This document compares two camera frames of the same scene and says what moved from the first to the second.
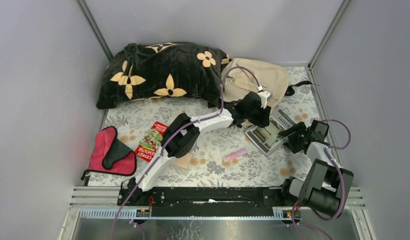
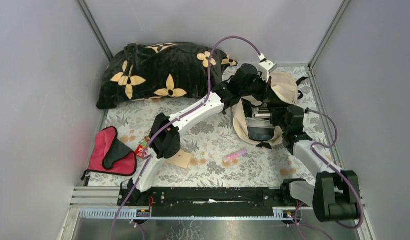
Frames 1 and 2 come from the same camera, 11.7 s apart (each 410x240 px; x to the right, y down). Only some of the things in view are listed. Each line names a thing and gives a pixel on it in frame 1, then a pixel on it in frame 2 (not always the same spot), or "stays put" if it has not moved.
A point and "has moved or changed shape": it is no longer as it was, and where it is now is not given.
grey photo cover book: [267, 139] has moved or changed shape
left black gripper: [260, 116] -> [267, 93]
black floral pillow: [163, 69] stays put
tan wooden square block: [183, 162] stays put
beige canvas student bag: [239, 82] has moved or changed shape
